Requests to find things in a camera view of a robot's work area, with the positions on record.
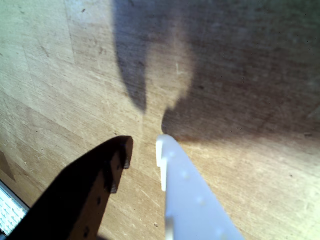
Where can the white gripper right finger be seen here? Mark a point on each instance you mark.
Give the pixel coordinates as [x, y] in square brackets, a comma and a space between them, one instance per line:
[190, 205]

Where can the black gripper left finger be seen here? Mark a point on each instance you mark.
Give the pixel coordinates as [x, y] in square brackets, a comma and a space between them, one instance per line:
[75, 200]

